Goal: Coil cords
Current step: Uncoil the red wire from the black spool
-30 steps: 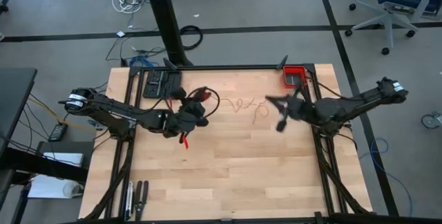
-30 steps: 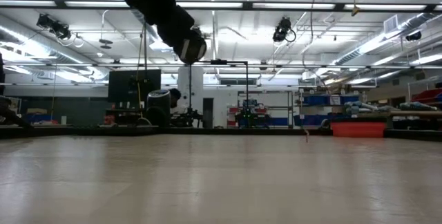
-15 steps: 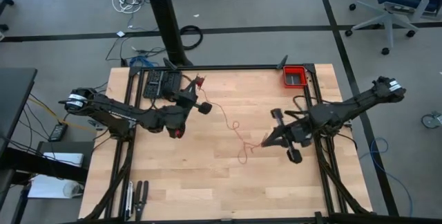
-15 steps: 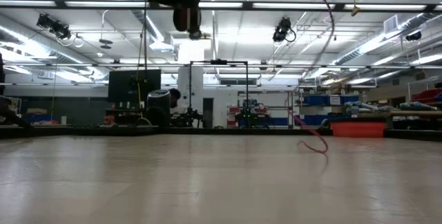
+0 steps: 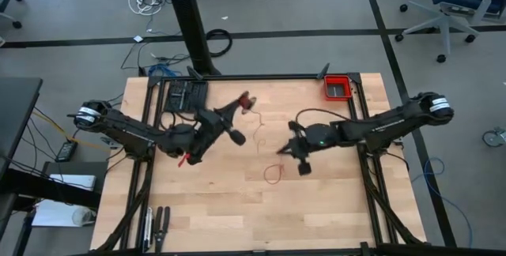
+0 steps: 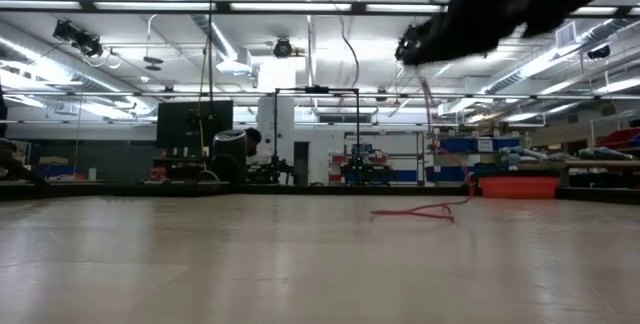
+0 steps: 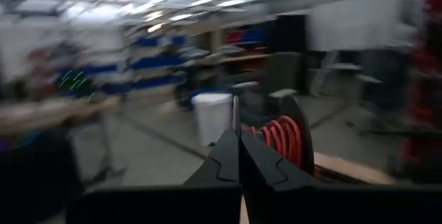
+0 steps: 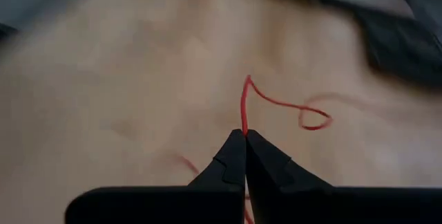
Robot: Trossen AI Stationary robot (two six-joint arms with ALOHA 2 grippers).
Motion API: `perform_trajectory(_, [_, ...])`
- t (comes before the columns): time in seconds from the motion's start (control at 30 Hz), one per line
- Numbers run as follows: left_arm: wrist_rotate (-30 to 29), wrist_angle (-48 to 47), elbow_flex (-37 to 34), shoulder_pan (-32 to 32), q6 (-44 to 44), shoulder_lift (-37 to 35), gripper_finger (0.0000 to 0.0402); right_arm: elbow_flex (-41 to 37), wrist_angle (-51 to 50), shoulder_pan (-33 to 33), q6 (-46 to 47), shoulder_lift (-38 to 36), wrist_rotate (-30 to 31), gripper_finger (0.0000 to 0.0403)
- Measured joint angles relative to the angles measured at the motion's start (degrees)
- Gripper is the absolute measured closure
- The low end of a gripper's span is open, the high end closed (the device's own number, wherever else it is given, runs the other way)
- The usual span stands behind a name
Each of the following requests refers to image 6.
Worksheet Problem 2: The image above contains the yellow hanging cable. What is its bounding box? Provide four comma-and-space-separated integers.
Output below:
196, 38, 209, 171

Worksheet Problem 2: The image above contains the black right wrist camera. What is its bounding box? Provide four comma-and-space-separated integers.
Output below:
394, 22, 432, 65

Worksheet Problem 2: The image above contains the wooden workbench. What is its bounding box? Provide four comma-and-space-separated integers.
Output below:
499, 158, 640, 189

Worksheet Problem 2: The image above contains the black ceiling-mounted device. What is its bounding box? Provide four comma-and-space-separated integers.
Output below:
51, 18, 105, 59

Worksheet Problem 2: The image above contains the grey-blue cloth bundle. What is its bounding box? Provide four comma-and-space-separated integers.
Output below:
498, 145, 569, 163
578, 146, 637, 162

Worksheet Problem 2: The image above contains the shelf with blue bins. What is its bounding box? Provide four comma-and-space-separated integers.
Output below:
428, 128, 527, 185

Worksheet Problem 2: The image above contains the black overhead camera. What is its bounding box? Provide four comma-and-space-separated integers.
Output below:
272, 37, 295, 60

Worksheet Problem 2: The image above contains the red shelf bin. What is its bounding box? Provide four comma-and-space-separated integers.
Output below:
593, 127, 640, 151

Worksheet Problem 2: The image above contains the red collapsible bin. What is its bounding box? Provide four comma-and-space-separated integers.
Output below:
478, 175, 561, 201

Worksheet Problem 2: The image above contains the person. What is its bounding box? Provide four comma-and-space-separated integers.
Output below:
0, 137, 50, 186
243, 127, 276, 185

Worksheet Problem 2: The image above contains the black robot workstation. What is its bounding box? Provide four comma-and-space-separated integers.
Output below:
272, 85, 397, 186

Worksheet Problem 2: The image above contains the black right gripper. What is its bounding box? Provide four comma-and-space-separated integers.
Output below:
414, 11, 506, 67

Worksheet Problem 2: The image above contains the grey metal shelf frame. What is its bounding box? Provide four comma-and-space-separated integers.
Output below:
588, 111, 640, 161

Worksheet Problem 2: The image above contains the large black monitor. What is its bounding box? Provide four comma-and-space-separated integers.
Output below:
155, 99, 235, 151

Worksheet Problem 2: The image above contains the thin red wire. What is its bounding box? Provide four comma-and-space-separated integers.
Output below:
317, 0, 476, 224

